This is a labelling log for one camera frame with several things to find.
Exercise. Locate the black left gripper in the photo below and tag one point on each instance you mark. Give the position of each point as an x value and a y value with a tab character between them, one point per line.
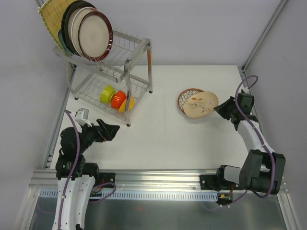
101	131

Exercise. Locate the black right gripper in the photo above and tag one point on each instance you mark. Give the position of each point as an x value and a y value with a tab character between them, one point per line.
228	109

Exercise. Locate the beige bird round plate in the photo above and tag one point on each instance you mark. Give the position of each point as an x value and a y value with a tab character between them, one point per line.
200	104

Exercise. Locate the dark red rimmed plate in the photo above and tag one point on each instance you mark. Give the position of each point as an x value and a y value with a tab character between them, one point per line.
95	36

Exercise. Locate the light blue divided plate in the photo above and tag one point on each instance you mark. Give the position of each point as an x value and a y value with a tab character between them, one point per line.
61	41

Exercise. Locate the pink white round plate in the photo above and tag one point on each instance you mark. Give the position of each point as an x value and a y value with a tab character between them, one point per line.
74	24

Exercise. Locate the black rimmed round plate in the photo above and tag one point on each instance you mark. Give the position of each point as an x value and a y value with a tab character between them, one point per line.
64	29

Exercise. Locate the woven bamboo tray plate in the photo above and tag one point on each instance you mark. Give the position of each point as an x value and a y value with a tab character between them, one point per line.
51	13

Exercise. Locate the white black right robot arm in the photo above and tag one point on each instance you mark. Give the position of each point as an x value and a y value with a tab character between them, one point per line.
263	168

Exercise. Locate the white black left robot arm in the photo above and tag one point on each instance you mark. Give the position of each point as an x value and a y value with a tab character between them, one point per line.
75	177

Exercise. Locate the stainless steel dish rack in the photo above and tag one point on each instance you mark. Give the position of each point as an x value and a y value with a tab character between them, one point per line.
127	68

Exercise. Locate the orange bowl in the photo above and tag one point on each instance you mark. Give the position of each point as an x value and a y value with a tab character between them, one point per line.
118	99

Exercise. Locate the lime green bowl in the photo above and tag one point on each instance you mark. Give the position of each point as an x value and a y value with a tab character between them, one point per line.
107	94

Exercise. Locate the scale pattern white bowl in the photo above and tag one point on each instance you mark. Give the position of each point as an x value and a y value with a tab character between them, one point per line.
184	95

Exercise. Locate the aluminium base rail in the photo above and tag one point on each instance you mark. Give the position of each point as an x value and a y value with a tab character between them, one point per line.
137	180

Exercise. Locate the white slotted cable duct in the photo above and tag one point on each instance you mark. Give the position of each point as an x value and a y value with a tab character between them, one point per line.
143	195

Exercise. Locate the aluminium right frame post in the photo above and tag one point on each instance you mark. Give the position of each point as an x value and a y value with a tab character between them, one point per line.
264	34

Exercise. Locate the aluminium frame post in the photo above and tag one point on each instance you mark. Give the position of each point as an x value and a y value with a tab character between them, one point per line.
39	3
264	34

